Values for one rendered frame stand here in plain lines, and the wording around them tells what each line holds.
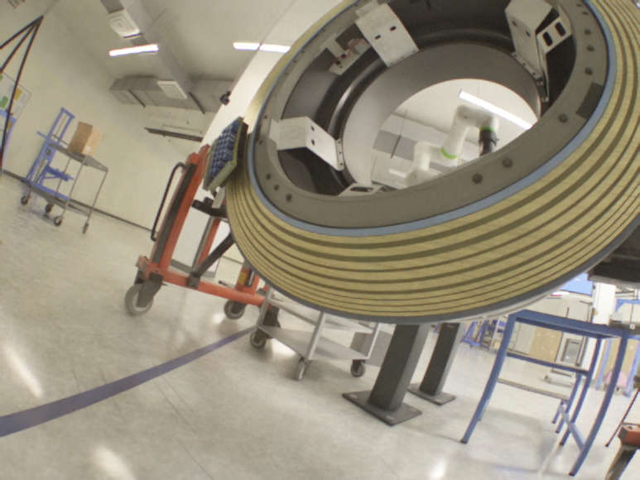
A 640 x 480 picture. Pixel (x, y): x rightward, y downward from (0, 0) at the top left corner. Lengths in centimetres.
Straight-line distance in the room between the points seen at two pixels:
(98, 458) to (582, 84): 110
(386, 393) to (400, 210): 96
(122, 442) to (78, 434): 10
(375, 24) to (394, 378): 154
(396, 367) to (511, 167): 99
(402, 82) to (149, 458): 159
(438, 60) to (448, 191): 98
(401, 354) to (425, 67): 130
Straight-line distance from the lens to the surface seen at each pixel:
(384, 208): 48
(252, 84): 463
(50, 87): 934
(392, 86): 138
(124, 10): 558
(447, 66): 138
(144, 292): 142
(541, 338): 945
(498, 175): 44
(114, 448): 66
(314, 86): 127
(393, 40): 132
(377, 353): 210
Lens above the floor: 47
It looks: 9 degrees up
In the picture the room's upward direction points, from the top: 19 degrees clockwise
